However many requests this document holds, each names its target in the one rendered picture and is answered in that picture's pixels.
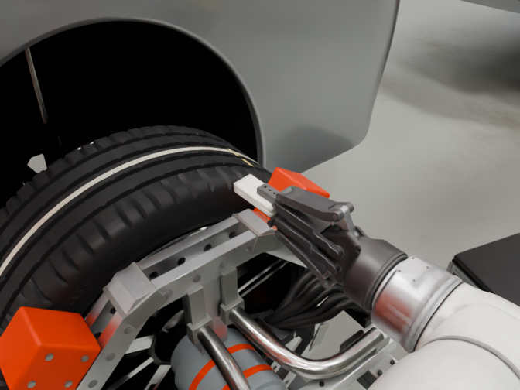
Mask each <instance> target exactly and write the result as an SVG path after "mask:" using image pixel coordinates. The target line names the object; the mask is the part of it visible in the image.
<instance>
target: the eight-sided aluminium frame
mask: <svg viewBox="0 0 520 390"><path fill-rule="evenodd" d="M267 221H269V219H268V218H266V217H265V216H264V215H262V214H261V213H260V212H259V211H253V210H251V209H247V210H244V211H242V212H240V213H236V214H232V215H231V217H229V218H228V219H226V220H224V221H222V222H220V223H218V224H215V225H214V226H212V227H209V228H207V229H205V230H203V231H201V232H199V233H197V234H195V235H193V236H191V237H189V238H187V239H185V240H183V241H181V242H178V243H176V244H174V245H172V246H170V247H168V248H166V249H164V250H162V251H160V252H158V253H156V254H154V255H152V256H150V257H148V258H145V259H143V260H141V261H140V262H137V263H136V262H133V263H132V264H130V265H129V266H128V267H127V268H126V269H123V270H121V271H120V272H117V273H116V274H115V275H114V276H113V278H112V280H111V281H110V282H109V283H108V284H107V285H106V286H105V287H104V288H103V291H104V292H103V293H102V294H101V296H100V298H99V300H98V301H97V302H96V304H95V305H94V307H93V309H92V310H91V311H90V313H89V314H88V316H87V318H86V320H85V323H86V324H87V326H88V327H89V329H90V330H91V333H92V334H93V335H94V337H95V339H96V341H97V342H98V344H99V345H100V347H101V351H100V352H99V354H98V355H97V357H96V358H95V360H94V362H93V363H92V365H91V366H90V367H89V369H88V370H87V372H86V374H85V375H84V377H83V378H82V379H81V381H80V383H79V384H78V386H77V387H76V388H75V389H74V390H101V389H102V387H103V386H104V384H105V382H106V381H107V380H108V378H109V377H110V375H111V373H112V372H113V370H114V369H115V368H116V366H117V365H118V363H119V361H120V360H121V359H122V357H123V356H124V354H125V352H126V351H127V350H128V348H129V347H130V345H131V344H132V342H133V340H134V339H135V338H136V336H137V335H138V333H139V331H140V330H141V329H142V327H143V326H144V324H145V322H146V321H147V319H148V318H150V316H151V315H153V314H154V312H156V311H157V310H159V309H161V308H163V307H164V306H167V305H168V304H170V303H172V302H174V301H175V300H177V299H179V298H181V297H182V296H185V295H186V293H188V292H189V291H190V290H192V289H195V288H196V287H198V286H200V285H202V286H203V285H204V284H206V283H208V282H210V281H211V280H213V279H216V278H217V277H218V276H220V275H221V273H223V272H226V271H227V270H228V269H231V268H233V267H237V266H239V265H240V264H242V263H244V262H246V261H247V260H249V259H251V258H254V257H255V256H256V255H259V254H261V253H263V252H266V253H268V254H270V255H274V256H276V257H279V258H282V259H285V260H287V261H289V262H293V263H296V264H297V265H299V272H298V278H299V277H300V276H301V275H302V274H303V273H304V272H306V271H308V270H309V269H308V268H307V267H306V266H305V265H304V264H303V263H302V262H301V261H300V260H299V259H298V258H297V257H296V256H295V255H294V254H293V253H292V252H291V251H290V250H289V249H288V248H287V247H286V246H285V245H284V244H283V243H282V242H281V241H280V240H279V239H278V238H277V237H276V236H275V231H276V230H277V228H276V226H273V227H271V228H270V227H269V226H268V225H267ZM328 321H329V320H328ZM328 321H326V322H323V323H318V324H316V325H312V326H308V327H300V328H296V329H293V330H294V339H293V340H291V341H290V342H289V343H287V344H286V345H285V346H286V347H287V348H289V349H290V350H291V351H292V350H293V348H294V347H295V346H296V344H297V343H298V341H299V339H300V338H301V339H302V341H301V342H300V343H299V345H298V347H297V348H296V349H295V350H294V352H295V353H297V354H299V355H301V356H303V357H305V358H309V357H310V355H311V354H312V353H313V351H314V350H315V348H316V347H317V345H319V344H321V342H322V340H323V338H324V335H325V334H326V333H327V329H328V327H329V325H330V324H329V323H328ZM278 376H279V377H280V378H281V379H282V380H283V381H284V382H285V384H286V389H287V388H288V387H289V385H290V383H291V382H292V381H293V379H294V378H295V377H296V375H295V374H293V373H292V372H290V371H288V370H286V369H285V368H282V369H281V371H280V372H279V373H278Z"/></svg>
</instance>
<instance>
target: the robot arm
mask: <svg viewBox="0 0 520 390"><path fill-rule="evenodd" d="M234 192H235V193H237V194H238V195H240V196H241V197H243V198H244V199H246V200H247V201H248V202H249V203H251V204H252V205H254V206H255V207H257V208H258V209H259V210H260V211H261V212H262V213H263V214H264V215H266V216H267V217H269V218H270V220H269V221H267V225H268V226H269V227H270V228H272V227H273V226H276V228H277V230H276V231H275V236H276V237H277V238H278V239H279V240H280V241H281V242H282V243H283V244H284V245H285V246H286V247H287V248H288V249H289V250H290V251H291V252H292V253H293V254H294V255H295V256H296V257H297V258H298V259H299V260H300V261H301V262H302V263H303V264H304V265H305V266H306V267H307V268H308V269H309V270H310V271H311V272H312V273H313V274H314V275H315V276H316V277H317V278H318V280H319V281H320V283H321V285H322V286H323V287H324V288H325V289H329V288H331V287H332V286H333V285H334V284H336V283H339V284H341V285H342V286H343V291H344V294H345V296H347V297H348V298H349V299H351V300H352V301H354V302H355V303H356V304H358V305H359V306H360V307H361V308H363V309H364V310H366V311H367V312H371V322H372V323H373V325H374V326H376V327H377V328H378V329H379V330H381V331H382V332H383V333H385V334H386V335H388V336H389V337H390V338H391V339H393V340H394V341H395V342H396V343H398V344H399V345H401V346H402V347H404V350H405V351H407V352H408V353H409V354H408V355H406V356H405V357H404V358H403V359H401V360H400V361H398V362H397V363H395V364H394V365H392V366H391V367H390V368H389V369H388V370H387V371H386V372H385V373H384V374H382V375H381V376H380V377H379V378H378V379H377V380H376V381H375V382H374V383H373V384H372V385H371V386H370V388H369V389H368V390H520V307H519V306H516V305H515V304H514V303H511V302H509V301H507V300H506V299H503V298H501V297H500V296H497V295H495V294H492V293H489V292H485V291H482V290H479V289H476V288H474V287H473V286H470V285H469V284H467V283H465V282H463V281H462V280H461V279H460V278H459V277H457V276H455V275H452V274H450V273H449V272H447V271H446V270H444V269H442V268H440V267H439V266H438V265H436V264H435V263H433V262H431V261H430V260H429V259H427V258H425V257H423V256H422V255H413V256H411V257H408V255H407V254H406V253H405V252H403V251H401V250H400V249H398V248H396V247H395V246H394V245H392V244H390V243H389V242H387V241H386V240H384V239H374V238H370V237H368V236H367V235H366V234H365V233H364V232H363V231H362V229H361V228H360V227H358V226H356V225H354V223H353V221H352V218H351V215H350V213H351V212H353V211H354V205H353V204H352V203H350V202H336V201H334V200H331V199H328V198H326V197H322V196H320V195H318V194H315V193H312V192H310V191H308V190H304V189H302V188H299V187H297V186H293V185H290V186H288V187H286V188H285V189H284V190H282V191H281V192H279V191H278V190H277V189H275V188H274V187H272V186H270V185H269V184H267V183H263V182H262V181H260V180H258V179H257V178H255V177H254V176H253V175H251V174H249V175H247V176H246V177H244V178H242V179H240V180H239V181H237V182H236V183H234ZM287 235H288V236H287Z"/></svg>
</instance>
